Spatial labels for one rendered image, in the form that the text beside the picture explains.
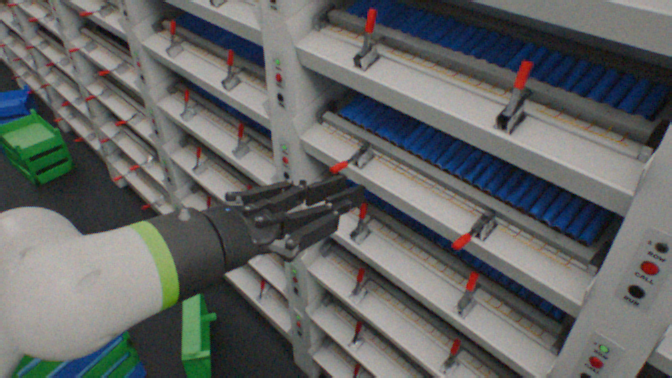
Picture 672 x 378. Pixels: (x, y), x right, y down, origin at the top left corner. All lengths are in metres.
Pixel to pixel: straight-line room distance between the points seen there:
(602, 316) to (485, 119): 0.31
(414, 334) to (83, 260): 0.83
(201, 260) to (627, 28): 0.49
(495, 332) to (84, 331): 0.69
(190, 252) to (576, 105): 0.50
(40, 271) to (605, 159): 0.61
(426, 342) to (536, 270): 0.43
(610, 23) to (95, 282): 0.56
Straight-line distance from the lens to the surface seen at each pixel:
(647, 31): 0.60
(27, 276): 0.48
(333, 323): 1.42
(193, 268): 0.51
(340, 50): 0.90
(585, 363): 0.85
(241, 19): 1.08
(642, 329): 0.77
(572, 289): 0.80
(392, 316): 1.19
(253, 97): 1.18
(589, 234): 0.82
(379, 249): 1.05
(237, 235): 0.55
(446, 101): 0.76
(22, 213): 0.61
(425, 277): 1.01
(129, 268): 0.49
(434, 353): 1.15
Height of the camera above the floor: 1.49
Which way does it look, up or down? 38 degrees down
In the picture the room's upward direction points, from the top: straight up
